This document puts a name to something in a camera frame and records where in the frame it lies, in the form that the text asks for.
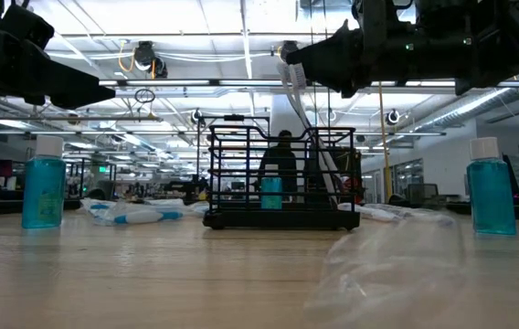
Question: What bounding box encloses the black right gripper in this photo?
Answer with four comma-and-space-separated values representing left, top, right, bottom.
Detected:
285, 0, 519, 100

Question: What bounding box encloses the blue mouthwash bottle white cap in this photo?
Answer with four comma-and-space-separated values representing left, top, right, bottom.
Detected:
465, 136, 518, 237
259, 175, 284, 210
21, 135, 67, 229

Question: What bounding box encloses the blue white toothbrush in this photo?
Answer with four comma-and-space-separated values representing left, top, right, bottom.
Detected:
149, 199, 196, 216
112, 208, 184, 226
181, 200, 211, 217
80, 198, 119, 225

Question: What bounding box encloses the long ceiling light strip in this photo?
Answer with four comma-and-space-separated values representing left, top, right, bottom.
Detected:
0, 129, 447, 137
99, 78, 519, 89

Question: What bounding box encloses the person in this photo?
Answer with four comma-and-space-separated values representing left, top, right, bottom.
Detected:
258, 130, 300, 202

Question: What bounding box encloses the black mesh office chair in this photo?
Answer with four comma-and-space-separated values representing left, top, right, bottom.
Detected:
405, 182, 441, 207

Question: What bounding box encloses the clear plastic wrapper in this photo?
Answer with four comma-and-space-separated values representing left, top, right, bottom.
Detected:
303, 214, 469, 329

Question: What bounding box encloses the hanging black cable loop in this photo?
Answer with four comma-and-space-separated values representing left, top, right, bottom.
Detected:
133, 88, 156, 104

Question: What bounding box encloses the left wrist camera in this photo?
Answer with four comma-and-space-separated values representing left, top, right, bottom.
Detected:
0, 4, 55, 49

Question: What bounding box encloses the yellow hanging cable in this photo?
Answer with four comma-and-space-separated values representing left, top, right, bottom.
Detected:
376, 81, 392, 202

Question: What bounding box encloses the black metal gantry frame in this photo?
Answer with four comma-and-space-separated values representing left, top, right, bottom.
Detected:
196, 113, 271, 202

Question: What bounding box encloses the silver ceiling duct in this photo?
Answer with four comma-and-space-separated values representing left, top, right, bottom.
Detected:
417, 63, 519, 133

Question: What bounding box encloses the black wire caddy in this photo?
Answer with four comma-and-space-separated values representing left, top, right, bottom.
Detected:
202, 123, 362, 231

